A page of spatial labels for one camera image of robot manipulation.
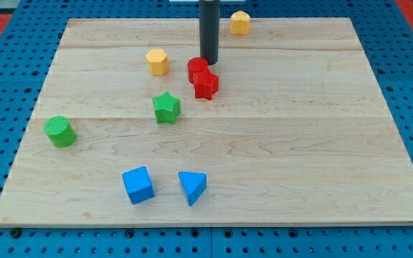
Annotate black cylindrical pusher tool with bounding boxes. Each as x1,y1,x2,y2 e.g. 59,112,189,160
199,0,220,65

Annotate blue cube block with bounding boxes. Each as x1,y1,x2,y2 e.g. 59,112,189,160
122,166,155,205

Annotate wooden board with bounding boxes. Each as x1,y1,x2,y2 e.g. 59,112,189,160
0,18,413,228

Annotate green star block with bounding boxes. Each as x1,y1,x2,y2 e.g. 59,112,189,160
152,92,181,124

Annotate red cylinder block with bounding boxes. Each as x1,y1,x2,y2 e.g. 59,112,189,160
187,57,209,84

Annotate blue triangle block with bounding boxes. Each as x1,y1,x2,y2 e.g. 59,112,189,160
178,171,207,206

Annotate yellow hexagon block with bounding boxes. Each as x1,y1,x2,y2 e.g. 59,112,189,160
146,49,169,76

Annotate green cylinder block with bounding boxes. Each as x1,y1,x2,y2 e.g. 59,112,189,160
44,116,77,148

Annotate yellow heart block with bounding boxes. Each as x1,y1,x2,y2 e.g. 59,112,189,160
229,11,251,35

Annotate red star block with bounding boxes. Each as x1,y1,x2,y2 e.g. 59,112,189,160
193,70,219,100

